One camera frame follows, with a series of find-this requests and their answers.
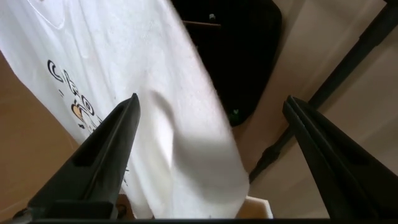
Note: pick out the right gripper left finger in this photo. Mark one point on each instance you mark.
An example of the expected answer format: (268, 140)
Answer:
(93, 168)

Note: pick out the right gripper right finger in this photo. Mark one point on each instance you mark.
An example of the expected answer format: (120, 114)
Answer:
(348, 174)

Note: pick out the white t-shirt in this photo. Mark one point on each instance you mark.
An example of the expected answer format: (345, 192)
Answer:
(140, 62)

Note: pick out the black shorts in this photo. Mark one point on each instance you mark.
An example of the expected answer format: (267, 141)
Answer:
(242, 62)

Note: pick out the pink clothes hanger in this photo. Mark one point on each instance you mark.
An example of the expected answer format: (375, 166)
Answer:
(202, 24)

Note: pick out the black clothes rack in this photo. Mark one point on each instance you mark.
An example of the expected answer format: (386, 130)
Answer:
(342, 71)

